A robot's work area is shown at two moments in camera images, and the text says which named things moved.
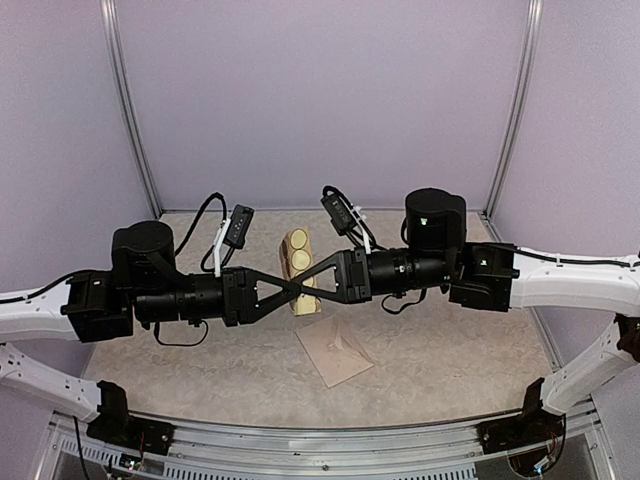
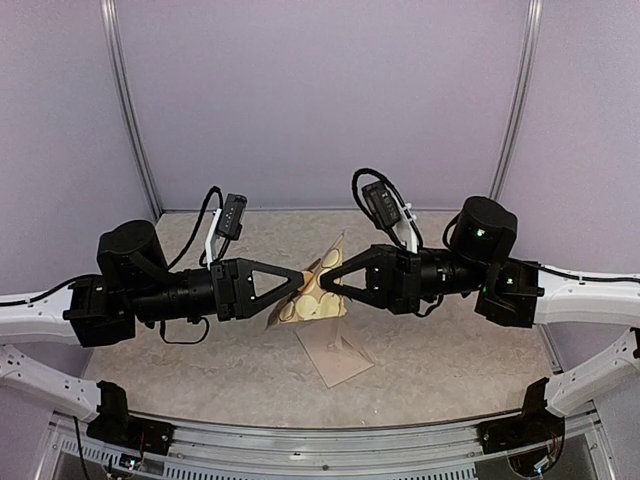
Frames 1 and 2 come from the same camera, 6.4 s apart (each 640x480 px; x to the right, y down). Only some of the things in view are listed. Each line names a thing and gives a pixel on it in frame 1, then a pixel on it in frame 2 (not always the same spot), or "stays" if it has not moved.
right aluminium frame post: [528, 74] stays
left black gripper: [239, 296] → [235, 297]
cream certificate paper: [334, 356] stays
